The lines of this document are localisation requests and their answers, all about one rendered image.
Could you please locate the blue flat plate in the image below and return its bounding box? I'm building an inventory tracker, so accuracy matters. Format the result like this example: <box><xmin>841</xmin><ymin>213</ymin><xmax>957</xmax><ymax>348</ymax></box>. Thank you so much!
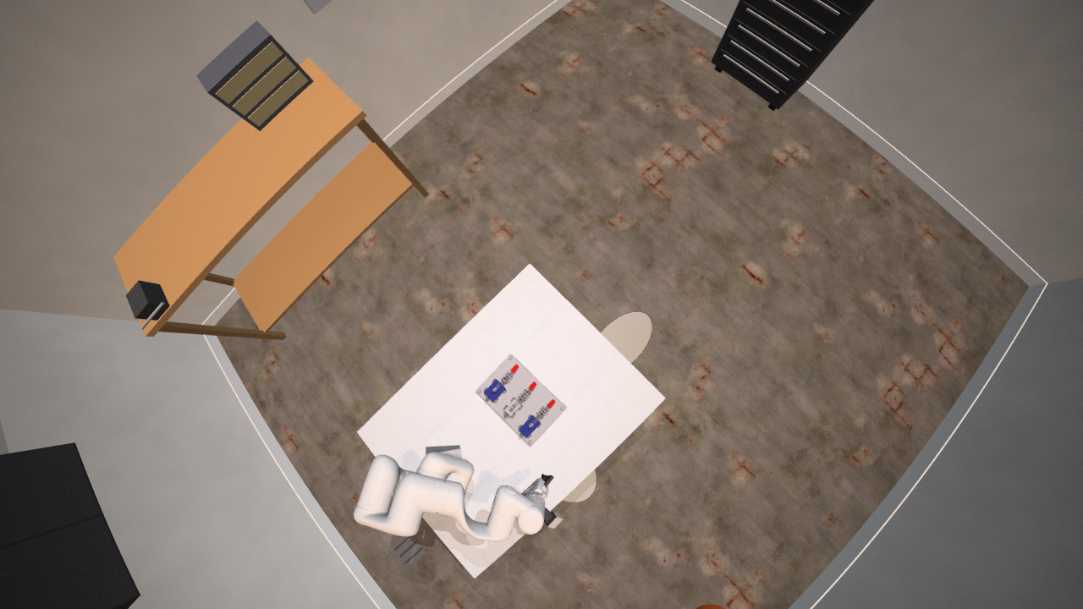
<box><xmin>519</xmin><ymin>415</ymin><xmax>542</xmax><ymax>438</ymax></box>
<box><xmin>484</xmin><ymin>379</ymin><xmax>506</xmax><ymax>402</ymax></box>

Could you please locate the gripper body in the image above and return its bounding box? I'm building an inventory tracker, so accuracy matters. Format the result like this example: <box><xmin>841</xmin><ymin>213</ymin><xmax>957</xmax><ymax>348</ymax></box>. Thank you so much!
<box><xmin>522</xmin><ymin>478</ymin><xmax>549</xmax><ymax>501</ymax></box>

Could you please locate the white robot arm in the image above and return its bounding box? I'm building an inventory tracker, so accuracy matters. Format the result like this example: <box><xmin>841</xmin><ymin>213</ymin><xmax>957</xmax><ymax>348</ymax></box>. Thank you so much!
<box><xmin>354</xmin><ymin>452</ymin><xmax>563</xmax><ymax>541</ymax></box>

